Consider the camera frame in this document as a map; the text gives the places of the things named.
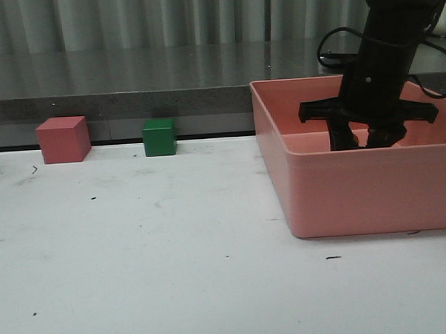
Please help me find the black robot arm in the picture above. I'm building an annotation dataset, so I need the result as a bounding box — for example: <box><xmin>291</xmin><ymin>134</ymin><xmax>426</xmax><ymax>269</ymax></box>
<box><xmin>298</xmin><ymin>0</ymin><xmax>446</xmax><ymax>151</ymax></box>

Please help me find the grey stone counter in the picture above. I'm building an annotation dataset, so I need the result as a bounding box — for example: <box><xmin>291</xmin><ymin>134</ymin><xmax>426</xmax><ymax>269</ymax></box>
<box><xmin>0</xmin><ymin>33</ymin><xmax>446</xmax><ymax>148</ymax></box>

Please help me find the pink cube middle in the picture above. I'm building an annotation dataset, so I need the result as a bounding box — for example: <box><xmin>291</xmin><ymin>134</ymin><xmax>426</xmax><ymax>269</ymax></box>
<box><xmin>36</xmin><ymin>115</ymin><xmax>92</xmax><ymax>164</ymax></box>

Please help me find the black cable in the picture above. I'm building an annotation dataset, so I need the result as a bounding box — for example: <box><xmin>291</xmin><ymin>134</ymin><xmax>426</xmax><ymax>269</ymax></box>
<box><xmin>314</xmin><ymin>22</ymin><xmax>446</xmax><ymax>106</ymax></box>

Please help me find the green cube right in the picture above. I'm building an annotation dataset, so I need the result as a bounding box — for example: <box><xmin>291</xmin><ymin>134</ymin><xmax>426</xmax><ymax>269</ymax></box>
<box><xmin>141</xmin><ymin>118</ymin><xmax>177</xmax><ymax>157</ymax></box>

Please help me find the pink plastic bin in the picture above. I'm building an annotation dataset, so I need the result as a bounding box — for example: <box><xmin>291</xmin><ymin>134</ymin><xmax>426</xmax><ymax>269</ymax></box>
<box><xmin>251</xmin><ymin>76</ymin><xmax>446</xmax><ymax>238</ymax></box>

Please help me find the grey curtain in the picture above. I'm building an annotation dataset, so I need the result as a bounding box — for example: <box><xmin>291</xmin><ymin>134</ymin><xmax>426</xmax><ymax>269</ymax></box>
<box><xmin>0</xmin><ymin>0</ymin><xmax>368</xmax><ymax>55</ymax></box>

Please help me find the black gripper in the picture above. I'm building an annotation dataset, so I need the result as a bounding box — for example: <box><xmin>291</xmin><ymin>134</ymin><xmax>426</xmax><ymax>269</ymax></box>
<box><xmin>298</xmin><ymin>70</ymin><xmax>439</xmax><ymax>151</ymax></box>

